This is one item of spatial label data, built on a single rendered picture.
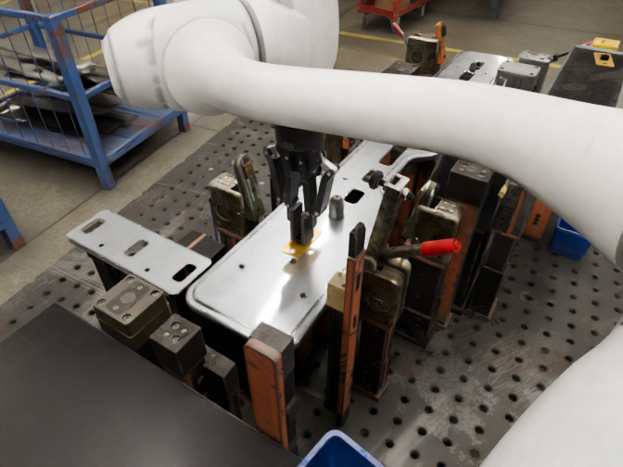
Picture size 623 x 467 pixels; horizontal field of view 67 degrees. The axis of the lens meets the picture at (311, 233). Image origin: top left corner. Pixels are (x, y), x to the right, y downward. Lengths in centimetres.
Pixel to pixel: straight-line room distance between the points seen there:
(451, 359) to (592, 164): 83
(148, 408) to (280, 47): 47
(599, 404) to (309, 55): 48
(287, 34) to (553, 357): 90
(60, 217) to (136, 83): 234
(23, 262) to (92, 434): 203
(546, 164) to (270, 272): 57
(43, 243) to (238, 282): 199
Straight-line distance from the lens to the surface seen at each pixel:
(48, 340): 79
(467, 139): 39
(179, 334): 67
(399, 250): 74
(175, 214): 149
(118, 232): 98
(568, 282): 139
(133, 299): 75
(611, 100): 119
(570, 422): 28
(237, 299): 79
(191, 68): 51
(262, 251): 87
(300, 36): 60
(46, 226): 283
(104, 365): 73
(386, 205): 68
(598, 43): 153
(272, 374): 50
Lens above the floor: 159
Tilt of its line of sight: 41 degrees down
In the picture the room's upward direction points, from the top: straight up
